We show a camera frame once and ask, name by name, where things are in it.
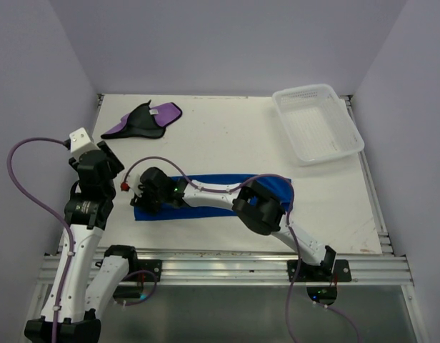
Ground blue towel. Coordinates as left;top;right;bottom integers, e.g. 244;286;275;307
134;174;291;222

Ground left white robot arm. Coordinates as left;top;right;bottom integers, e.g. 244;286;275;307
24;139;140;342

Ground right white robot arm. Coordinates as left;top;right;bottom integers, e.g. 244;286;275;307
122;167;336;281

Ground purple and grey towel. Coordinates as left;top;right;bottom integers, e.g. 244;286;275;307
101;101;183;139

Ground white plastic basket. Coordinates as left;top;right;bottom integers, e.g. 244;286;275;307
271;84;365;166

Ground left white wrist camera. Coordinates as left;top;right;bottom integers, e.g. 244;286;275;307
69;127;99;160

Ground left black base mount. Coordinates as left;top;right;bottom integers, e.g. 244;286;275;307
132;259;163;283

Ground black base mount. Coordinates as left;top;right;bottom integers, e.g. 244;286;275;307
286;259;353;283
132;259;163;283

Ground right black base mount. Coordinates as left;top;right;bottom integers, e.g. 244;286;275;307
286;259;353;283

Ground aluminium frame rail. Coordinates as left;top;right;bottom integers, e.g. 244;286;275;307
34;249;414;290

